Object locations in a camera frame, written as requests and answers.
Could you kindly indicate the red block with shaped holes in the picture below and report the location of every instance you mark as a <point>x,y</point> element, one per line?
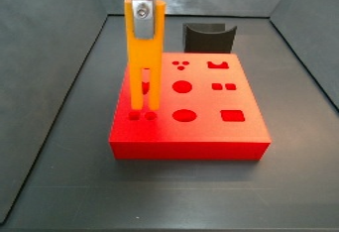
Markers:
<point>209,119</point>

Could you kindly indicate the yellow two-pronged peg object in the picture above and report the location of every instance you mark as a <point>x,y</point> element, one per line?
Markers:
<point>145,57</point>

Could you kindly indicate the black curved holder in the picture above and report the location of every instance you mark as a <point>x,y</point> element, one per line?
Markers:
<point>209,38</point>

